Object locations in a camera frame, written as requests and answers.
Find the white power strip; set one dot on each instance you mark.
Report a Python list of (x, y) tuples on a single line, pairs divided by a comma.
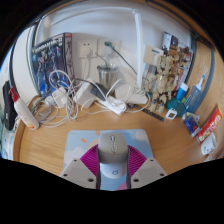
[(115, 106)]

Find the white card box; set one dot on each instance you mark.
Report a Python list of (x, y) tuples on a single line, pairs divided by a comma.
[(153, 54)]

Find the blue spray bottle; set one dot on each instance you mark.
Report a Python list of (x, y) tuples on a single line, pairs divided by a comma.
[(193, 98)]

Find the white mug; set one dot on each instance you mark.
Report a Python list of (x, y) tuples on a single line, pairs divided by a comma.
[(208, 145)]

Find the small white timer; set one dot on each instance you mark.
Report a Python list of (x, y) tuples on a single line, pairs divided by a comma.
[(171, 114)]

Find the small blue pack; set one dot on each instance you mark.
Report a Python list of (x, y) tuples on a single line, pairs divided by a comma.
[(191, 125)]

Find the black bag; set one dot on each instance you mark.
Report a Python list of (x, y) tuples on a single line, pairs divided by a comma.
[(8, 106)]

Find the blue robot model kit box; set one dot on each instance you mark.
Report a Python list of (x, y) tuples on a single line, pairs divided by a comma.
[(50, 63)]

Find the grey computer mouse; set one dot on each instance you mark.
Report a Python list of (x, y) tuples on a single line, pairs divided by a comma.
[(113, 150)]

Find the teal round container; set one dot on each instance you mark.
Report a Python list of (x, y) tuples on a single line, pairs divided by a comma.
[(178, 106)]

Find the large white power adapter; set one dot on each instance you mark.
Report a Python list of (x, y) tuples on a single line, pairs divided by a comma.
[(85, 95)]

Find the black power adapter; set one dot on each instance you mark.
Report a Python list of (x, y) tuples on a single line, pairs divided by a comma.
[(100, 91)]

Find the black ruler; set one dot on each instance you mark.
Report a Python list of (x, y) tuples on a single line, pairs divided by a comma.
[(151, 115)]

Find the steel cup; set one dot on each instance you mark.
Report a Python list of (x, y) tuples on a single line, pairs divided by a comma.
[(107, 76)]

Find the beige robot model figure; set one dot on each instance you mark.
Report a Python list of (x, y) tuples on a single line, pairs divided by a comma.
[(163, 83)]

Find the light blue cloud-print mouse pad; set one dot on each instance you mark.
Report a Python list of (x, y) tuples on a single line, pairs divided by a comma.
[(80, 140)]

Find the red snack tube can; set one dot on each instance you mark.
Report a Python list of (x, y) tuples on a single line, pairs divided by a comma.
[(210, 125)]

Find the white charger block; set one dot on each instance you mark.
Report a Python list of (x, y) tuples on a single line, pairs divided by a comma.
[(60, 97)]

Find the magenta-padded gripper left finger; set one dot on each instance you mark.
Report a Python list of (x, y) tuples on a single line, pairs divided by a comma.
[(78, 171)]

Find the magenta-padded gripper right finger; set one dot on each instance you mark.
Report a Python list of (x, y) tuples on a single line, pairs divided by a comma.
[(148, 171)]

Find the white red-capped pump bottle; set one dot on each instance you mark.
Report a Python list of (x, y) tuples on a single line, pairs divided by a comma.
[(25, 115)]

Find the white wall socket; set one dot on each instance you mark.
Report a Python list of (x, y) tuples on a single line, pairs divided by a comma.
[(87, 48)]

